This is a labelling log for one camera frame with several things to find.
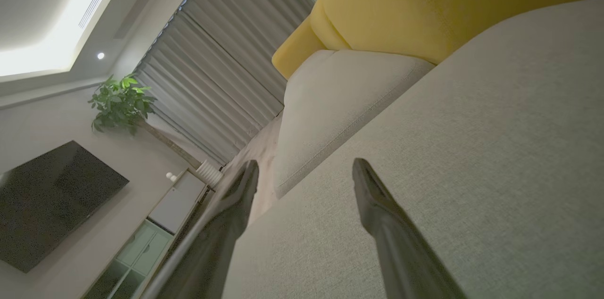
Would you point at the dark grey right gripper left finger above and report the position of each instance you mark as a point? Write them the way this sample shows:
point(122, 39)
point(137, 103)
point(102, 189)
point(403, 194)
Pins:
point(222, 242)

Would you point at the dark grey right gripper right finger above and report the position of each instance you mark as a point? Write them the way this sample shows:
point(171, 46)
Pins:
point(401, 252)

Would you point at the white glass-door cabinet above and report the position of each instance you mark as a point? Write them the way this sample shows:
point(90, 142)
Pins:
point(174, 204)

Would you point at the white ribbed plant pot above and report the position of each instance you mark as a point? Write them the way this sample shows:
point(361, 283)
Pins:
point(209, 174)

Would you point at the small white ornament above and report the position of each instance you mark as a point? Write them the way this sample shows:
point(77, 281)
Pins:
point(171, 177)

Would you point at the small grey sofa cushion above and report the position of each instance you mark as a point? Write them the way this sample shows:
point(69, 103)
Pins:
point(330, 110)

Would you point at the green potted tree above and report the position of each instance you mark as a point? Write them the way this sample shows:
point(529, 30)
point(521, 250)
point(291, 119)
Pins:
point(120, 105)

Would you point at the black flat television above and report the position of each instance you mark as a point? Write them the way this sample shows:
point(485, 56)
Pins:
point(52, 200)

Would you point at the grey pleated curtain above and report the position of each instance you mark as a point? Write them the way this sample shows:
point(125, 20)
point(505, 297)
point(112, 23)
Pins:
point(212, 63)

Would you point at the yellow sofa cushion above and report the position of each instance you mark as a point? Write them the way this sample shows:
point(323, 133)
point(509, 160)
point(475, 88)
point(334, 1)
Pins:
point(424, 6)

